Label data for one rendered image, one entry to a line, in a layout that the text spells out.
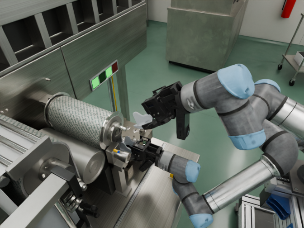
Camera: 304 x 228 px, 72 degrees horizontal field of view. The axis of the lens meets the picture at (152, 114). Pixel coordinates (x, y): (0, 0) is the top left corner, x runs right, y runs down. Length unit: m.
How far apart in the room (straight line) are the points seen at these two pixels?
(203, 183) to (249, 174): 1.31
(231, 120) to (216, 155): 1.88
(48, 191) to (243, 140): 0.41
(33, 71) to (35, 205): 0.57
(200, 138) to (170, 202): 1.56
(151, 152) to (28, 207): 0.51
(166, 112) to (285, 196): 1.02
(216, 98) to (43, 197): 0.39
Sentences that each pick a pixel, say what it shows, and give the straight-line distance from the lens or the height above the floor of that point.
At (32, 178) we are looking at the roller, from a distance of 0.60.
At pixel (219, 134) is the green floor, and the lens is 2.57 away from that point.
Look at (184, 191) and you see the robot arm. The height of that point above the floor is 1.04.
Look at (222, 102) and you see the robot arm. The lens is 0.47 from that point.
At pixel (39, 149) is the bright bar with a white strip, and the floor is 1.45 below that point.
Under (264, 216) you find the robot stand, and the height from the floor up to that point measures 0.21.
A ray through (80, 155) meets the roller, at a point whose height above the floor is 1.23.
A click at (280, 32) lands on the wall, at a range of 5.17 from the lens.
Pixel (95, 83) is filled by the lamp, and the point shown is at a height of 1.18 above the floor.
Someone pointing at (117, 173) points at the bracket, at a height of 1.07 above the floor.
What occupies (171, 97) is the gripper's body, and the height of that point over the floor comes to 1.48.
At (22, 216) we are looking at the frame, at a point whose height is 1.44.
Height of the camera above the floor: 1.80
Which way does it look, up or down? 42 degrees down
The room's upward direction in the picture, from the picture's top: straight up
